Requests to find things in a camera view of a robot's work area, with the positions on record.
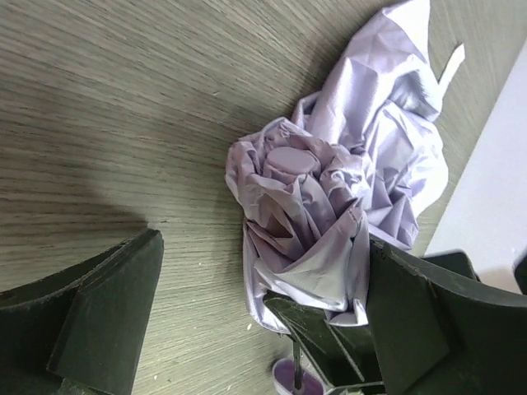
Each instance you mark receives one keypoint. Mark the lavender folding umbrella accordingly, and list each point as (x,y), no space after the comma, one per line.
(361,157)

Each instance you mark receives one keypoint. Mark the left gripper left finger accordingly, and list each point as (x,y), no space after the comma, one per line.
(81,330)

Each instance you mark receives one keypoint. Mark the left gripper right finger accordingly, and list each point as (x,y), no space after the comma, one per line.
(438,332)

